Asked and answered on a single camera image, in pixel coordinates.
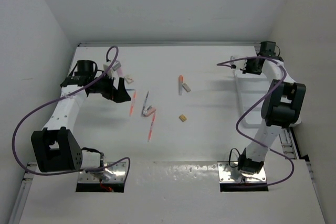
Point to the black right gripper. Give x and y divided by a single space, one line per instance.
247 69

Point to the white compartment tray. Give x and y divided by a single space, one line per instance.
250 88

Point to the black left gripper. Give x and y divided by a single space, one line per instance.
117 95

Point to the pink red highlighter pen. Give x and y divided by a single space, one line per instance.
151 126

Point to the metal mounting plate left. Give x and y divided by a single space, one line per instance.
112 175

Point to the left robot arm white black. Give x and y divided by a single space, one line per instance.
55 147

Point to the grey brown eraser block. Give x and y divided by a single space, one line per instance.
186 87

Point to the metal mounting plate right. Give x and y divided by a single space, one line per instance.
231 175

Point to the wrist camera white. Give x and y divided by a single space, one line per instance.
114 71
238 63

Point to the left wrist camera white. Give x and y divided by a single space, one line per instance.
114 71

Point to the orange highlighter pen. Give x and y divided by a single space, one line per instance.
133 102

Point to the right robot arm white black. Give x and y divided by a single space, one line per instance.
280 106

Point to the orange capped grey marker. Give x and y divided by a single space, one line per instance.
180 86

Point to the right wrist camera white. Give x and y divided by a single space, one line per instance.
238 63

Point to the dark purple highlighter pen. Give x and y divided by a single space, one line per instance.
145 101

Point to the white pink eraser box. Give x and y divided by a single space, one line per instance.
128 78

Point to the metal mounting plate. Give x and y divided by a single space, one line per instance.
231 175
112 175

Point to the tan eraser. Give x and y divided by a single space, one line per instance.
182 118

